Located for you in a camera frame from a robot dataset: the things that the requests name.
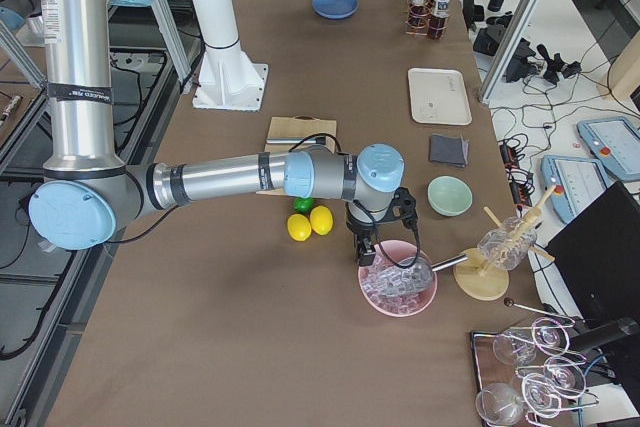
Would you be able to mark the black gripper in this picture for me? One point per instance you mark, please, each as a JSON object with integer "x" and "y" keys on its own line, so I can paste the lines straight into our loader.
{"x": 361, "y": 228}

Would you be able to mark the blue plate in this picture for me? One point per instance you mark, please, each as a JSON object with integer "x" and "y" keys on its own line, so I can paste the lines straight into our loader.
{"x": 335, "y": 9}

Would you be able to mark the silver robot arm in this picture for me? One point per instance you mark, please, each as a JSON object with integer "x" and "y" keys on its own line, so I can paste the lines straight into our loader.
{"x": 89, "y": 192}

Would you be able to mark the clear ice cubes pile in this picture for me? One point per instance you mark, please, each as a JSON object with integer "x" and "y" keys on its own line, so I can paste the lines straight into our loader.
{"x": 372, "y": 281}

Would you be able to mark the pink bowl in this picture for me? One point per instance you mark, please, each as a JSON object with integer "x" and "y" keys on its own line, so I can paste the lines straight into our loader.
{"x": 394, "y": 251}

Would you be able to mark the yellow lemon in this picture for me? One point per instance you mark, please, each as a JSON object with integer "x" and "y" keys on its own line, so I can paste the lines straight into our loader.
{"x": 298, "y": 227}
{"x": 321, "y": 220}

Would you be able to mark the metal ice scoop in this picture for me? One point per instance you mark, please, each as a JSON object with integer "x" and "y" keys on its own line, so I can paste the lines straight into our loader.
{"x": 413, "y": 276}

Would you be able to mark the green lime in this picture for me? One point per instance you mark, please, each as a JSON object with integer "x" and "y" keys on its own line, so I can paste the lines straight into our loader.
{"x": 304, "y": 205}

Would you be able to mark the dark drink bottle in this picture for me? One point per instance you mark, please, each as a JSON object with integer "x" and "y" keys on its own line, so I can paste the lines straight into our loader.
{"x": 417, "y": 19}
{"x": 438, "y": 19}

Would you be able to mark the mint green bowl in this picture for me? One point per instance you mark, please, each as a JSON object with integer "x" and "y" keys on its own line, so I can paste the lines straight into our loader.
{"x": 449, "y": 196}

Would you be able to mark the wooden mug tree stand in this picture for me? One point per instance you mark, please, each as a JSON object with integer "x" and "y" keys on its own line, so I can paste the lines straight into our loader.
{"x": 478, "y": 277}

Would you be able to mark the black knife on board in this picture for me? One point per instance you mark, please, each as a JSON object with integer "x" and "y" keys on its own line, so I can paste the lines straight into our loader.
{"x": 318, "y": 138}

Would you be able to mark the grey folded cloth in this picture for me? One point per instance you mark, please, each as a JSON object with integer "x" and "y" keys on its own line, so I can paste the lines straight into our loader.
{"x": 449, "y": 150}

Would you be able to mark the wooden cutting board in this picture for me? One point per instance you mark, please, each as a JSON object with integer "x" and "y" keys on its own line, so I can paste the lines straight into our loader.
{"x": 293, "y": 127}

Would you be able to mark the clear glass mug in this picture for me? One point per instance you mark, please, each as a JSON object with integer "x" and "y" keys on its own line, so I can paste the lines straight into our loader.
{"x": 504, "y": 247}

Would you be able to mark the cream plastic tray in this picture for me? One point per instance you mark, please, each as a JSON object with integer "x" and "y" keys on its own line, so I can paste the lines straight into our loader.
{"x": 438, "y": 96}

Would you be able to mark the wine glass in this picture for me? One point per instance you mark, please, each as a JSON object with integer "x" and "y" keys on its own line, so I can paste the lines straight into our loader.
{"x": 498, "y": 404}
{"x": 515, "y": 346}
{"x": 550, "y": 336}
{"x": 565, "y": 377}

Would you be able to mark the blue teach pendant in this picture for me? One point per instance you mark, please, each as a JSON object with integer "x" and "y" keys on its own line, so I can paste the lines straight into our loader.
{"x": 579, "y": 181}
{"x": 615, "y": 142}

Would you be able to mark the black monitor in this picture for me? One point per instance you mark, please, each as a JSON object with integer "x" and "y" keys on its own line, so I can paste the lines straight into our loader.
{"x": 597, "y": 255}

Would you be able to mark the copper wire bottle rack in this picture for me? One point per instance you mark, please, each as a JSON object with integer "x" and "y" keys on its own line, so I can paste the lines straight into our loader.
{"x": 429, "y": 4}

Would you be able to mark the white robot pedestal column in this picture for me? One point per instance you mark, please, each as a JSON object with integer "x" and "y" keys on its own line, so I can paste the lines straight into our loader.
{"x": 228, "y": 79}

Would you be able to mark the aluminium frame post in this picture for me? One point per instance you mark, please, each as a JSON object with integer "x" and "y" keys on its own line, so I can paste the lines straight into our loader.
{"x": 507, "y": 48}

